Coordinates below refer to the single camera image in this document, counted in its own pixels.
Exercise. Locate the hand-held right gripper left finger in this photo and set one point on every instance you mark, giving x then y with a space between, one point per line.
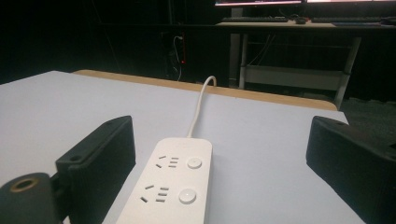
99 165

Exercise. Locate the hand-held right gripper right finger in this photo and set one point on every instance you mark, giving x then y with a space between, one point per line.
351 161

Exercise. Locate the white power strip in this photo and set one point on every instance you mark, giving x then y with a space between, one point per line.
174 177

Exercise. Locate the desk with metal legs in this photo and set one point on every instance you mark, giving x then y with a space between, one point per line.
295 77

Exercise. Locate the black keyboard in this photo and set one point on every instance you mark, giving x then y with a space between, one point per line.
255 19
345 19

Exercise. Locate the black computer mouse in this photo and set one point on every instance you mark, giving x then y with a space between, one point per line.
300 21

